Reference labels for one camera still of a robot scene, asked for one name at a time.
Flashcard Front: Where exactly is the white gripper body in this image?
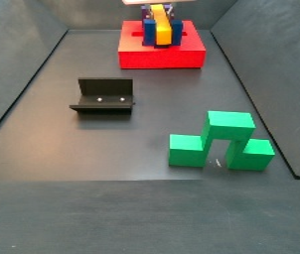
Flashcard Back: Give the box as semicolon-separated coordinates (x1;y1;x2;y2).
122;0;197;5

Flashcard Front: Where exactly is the long yellow block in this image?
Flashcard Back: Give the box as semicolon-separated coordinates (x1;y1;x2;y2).
152;4;172;46

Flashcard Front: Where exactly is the red board base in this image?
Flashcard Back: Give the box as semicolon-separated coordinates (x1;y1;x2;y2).
118;20;208;69

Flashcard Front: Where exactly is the purple block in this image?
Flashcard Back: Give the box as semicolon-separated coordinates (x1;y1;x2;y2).
141;3;176;19

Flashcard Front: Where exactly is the blue U-shaped block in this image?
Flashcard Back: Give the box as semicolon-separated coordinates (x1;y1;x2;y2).
142;19;184;48

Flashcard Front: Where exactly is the green stepped block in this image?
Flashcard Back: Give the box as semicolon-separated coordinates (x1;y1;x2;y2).
169;111;275;171

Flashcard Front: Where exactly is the black angle bracket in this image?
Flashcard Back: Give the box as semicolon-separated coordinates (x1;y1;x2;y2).
70;77;134;112

